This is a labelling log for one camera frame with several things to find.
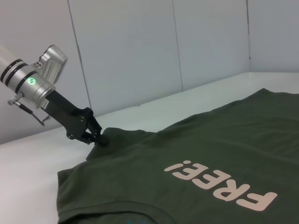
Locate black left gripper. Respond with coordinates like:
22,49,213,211
41,90,109,147

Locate dark green FREE! t-shirt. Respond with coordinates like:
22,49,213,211
57,88,299,224

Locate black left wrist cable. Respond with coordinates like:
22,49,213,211
7,92,51,126

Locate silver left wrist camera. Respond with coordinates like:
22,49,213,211
38,44,69,85

